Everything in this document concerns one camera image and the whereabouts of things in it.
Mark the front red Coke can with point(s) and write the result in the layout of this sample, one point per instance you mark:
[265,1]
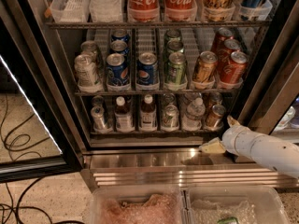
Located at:
[235,67]

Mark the coca-cola bottle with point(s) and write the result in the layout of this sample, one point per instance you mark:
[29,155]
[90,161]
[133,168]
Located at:
[178,10]
[143,10]

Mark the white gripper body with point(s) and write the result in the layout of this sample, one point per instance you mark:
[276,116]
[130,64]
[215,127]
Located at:
[233,139]

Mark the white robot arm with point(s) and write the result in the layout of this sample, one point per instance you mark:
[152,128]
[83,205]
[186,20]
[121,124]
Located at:
[268,151]

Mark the white can shelf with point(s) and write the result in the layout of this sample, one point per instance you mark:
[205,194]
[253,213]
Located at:
[91,48]
[88,78]

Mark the right Coca-Cola bottle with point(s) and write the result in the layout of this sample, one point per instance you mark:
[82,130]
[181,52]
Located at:
[178,10]

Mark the front white can middle shelf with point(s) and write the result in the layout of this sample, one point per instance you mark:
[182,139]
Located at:
[88,78]

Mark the middle left Pepsi can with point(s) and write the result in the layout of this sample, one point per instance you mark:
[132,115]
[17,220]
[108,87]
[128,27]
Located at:
[119,46]

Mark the rear slim silver can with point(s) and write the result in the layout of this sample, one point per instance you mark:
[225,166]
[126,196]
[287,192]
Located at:
[98,101]

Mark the front slim silver can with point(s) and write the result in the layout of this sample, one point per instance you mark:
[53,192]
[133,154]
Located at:
[99,117]

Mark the single right Pepsi can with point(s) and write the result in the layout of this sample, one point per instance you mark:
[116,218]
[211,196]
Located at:
[147,71]

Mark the red coke can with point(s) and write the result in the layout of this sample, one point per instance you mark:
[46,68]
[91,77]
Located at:
[221,35]
[226,48]
[235,67]

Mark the rear green can middle shelf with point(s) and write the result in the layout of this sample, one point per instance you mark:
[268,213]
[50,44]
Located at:
[172,34]

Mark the open fridge glass door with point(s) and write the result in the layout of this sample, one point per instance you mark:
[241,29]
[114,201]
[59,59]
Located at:
[39,135]

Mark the white ribbed container top shelf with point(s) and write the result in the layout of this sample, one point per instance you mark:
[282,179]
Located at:
[106,10]

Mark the rear green can bottom shelf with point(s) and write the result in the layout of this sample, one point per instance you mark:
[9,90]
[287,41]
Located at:
[168,99]

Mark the middle red Coke can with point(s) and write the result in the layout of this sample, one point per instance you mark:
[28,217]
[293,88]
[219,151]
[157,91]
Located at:
[226,48]

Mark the empty clear tray top shelf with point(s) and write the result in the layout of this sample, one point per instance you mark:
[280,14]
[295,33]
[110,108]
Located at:
[70,10]

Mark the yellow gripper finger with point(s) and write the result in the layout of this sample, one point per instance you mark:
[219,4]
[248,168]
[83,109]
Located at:
[232,122]
[213,146]

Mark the orange can shelf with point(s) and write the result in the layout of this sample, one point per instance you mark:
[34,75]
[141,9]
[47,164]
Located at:
[215,115]
[212,98]
[205,66]

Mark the left tea bottle white cap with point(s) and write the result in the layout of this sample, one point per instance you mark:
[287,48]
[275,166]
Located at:
[123,115]

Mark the front green can middle shelf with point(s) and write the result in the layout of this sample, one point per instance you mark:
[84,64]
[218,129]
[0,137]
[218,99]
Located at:
[175,68]

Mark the orange can middle shelf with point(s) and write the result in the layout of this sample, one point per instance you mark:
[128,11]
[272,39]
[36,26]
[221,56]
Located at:
[205,66]

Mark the left clear plastic bin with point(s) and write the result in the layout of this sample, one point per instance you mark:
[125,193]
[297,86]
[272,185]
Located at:
[149,204]

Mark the water bottle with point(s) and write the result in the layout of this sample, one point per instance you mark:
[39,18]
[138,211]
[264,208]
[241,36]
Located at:
[192,118]
[188,97]

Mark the green can in bin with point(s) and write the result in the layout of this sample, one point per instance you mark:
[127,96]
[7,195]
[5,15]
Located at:
[228,220]

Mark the rear red Coke can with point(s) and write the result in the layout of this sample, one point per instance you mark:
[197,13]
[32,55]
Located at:
[221,35]

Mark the front green can bottom shelf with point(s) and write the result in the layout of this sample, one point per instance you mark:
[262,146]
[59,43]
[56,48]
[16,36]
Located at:
[170,118]

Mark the front water bottle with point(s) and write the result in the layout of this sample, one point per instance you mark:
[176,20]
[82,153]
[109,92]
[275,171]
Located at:
[192,118]

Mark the slim silver can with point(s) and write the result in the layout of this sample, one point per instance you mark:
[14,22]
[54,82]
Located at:
[98,101]
[99,117]

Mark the tea bottle white cap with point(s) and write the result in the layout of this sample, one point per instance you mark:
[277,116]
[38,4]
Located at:
[123,115]
[148,114]

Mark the rear white can middle shelf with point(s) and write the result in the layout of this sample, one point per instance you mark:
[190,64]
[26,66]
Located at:
[91,48]

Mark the rear left Pepsi can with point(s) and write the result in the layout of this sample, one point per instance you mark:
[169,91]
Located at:
[120,34]

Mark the rear water bottle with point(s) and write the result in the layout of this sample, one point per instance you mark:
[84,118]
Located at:
[188,97]

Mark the right clear plastic bin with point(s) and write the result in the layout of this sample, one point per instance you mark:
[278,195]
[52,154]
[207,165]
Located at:
[213,204]

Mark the green can shelf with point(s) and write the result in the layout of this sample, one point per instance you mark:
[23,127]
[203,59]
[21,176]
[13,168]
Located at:
[175,68]
[172,34]
[174,46]
[170,118]
[168,99]

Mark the stainless steel fridge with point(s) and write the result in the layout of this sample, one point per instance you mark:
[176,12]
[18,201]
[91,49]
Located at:
[116,159]

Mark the front left Pepsi can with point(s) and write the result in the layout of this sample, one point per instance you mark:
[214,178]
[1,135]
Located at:
[118,74]

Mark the left Coca-Cola bottle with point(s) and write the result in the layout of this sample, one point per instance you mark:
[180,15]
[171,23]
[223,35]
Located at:
[143,10]

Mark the clear plastic bin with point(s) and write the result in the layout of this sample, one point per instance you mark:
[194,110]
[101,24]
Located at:
[213,204]
[149,204]

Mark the right tea bottle white cap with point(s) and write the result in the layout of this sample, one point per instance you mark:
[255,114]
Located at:
[148,114]

